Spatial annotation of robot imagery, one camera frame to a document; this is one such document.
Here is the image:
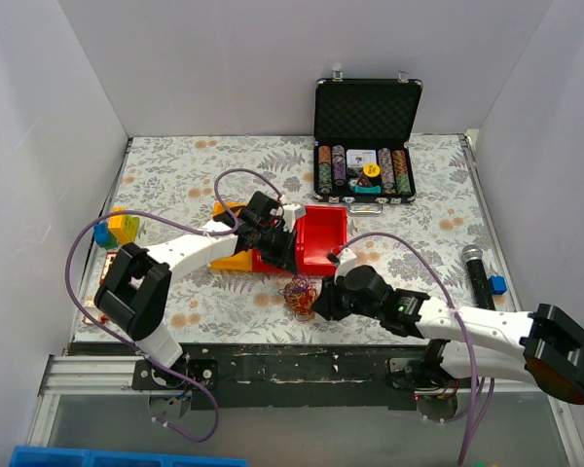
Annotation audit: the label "yellow plastic bin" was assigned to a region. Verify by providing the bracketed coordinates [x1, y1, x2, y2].
[208, 201, 257, 272]

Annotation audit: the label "red double plastic bin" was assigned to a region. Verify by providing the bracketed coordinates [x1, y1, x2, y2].
[250, 204, 349, 277]

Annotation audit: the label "purple thin cable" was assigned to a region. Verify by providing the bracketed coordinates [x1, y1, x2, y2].
[284, 274, 320, 303]

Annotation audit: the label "red thin cable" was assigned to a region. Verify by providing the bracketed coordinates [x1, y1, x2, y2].
[282, 276, 320, 323]

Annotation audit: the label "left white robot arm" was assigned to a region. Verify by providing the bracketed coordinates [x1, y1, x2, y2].
[93, 192, 306, 389]

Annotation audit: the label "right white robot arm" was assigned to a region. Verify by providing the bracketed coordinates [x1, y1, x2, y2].
[311, 266, 584, 405]

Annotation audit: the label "floral table mat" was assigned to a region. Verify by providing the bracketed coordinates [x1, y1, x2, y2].
[72, 134, 522, 345]

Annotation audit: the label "yellow dealer button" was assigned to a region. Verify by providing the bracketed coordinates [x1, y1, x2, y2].
[363, 163, 381, 178]

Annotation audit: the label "black microphone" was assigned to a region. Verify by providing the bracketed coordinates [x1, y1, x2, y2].
[461, 244, 495, 310]

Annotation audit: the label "black poker chip case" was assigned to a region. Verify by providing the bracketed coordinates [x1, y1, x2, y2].
[312, 70, 423, 210]

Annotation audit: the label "small blue block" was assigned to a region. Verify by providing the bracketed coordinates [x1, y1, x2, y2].
[489, 275, 507, 296]

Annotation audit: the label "yellow green toy bricks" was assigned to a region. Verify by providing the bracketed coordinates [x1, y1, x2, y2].
[108, 207, 140, 245]

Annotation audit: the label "red white grid toy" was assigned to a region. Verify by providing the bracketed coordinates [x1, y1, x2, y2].
[99, 251, 118, 284]

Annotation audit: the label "blue toy brick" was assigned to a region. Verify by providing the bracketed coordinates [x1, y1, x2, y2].
[93, 222, 119, 250]

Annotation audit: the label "small red white toy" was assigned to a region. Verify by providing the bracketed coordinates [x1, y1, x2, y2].
[83, 300, 108, 325]

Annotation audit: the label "blue tray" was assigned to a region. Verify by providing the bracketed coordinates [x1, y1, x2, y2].
[9, 446, 248, 467]

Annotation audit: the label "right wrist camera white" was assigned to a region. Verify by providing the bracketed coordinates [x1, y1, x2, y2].
[327, 246, 357, 268]

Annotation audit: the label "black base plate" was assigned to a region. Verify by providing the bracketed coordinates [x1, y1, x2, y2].
[130, 342, 483, 413]

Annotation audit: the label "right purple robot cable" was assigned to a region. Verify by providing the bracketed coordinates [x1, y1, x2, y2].
[340, 232, 495, 466]

